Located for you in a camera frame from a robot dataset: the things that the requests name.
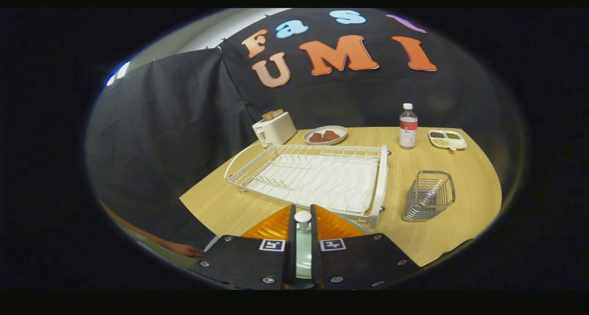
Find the white wire dish rack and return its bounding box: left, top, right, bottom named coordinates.
left=224, top=143, right=392, bottom=229

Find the white divided tray with beans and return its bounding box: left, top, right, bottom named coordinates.
left=428, top=129, right=468, bottom=151

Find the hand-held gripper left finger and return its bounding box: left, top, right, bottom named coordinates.
left=189, top=204, right=297, bottom=290

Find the spoon with red patterned handle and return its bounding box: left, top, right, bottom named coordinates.
left=294, top=210, right=312, bottom=233

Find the ceiling light panel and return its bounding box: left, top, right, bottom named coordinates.
left=106, top=61, right=131, bottom=86

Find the white toaster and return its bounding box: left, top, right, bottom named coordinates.
left=252, top=109, right=297, bottom=148

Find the metal wire basket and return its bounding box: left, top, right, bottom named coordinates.
left=402, top=170, right=456, bottom=222

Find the beige oval dish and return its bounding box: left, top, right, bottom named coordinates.
left=303, top=125, right=349, bottom=146

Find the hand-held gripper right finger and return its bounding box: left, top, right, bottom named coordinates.
left=310, top=204, right=422, bottom=290

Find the clear water bottle red label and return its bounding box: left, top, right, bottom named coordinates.
left=399, top=103, right=419, bottom=149

